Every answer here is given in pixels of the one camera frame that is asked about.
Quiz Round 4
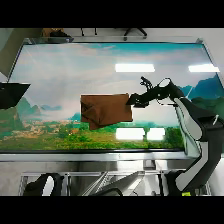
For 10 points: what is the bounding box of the black chair base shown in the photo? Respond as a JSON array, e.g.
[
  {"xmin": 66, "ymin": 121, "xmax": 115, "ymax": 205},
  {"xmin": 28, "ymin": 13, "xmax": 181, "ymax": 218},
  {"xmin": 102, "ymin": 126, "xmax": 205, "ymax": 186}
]
[{"xmin": 122, "ymin": 27, "xmax": 148, "ymax": 42}]

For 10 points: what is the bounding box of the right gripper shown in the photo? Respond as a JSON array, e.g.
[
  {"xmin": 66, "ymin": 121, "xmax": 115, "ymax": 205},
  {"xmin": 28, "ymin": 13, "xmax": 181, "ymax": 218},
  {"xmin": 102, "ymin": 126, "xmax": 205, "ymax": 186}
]
[{"xmin": 126, "ymin": 92, "xmax": 150, "ymax": 108}]

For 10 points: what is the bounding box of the brown T-shirt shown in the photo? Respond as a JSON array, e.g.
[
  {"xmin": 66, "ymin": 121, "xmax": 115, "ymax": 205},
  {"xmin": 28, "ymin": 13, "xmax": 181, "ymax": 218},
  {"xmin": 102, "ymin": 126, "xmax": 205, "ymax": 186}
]
[{"xmin": 80, "ymin": 93, "xmax": 134, "ymax": 131}]

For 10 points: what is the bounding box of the silver frame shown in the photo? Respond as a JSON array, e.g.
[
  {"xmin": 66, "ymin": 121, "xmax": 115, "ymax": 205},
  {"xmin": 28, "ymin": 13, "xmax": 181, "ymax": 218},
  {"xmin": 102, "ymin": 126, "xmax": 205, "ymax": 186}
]
[{"xmin": 0, "ymin": 151, "xmax": 224, "ymax": 197}]

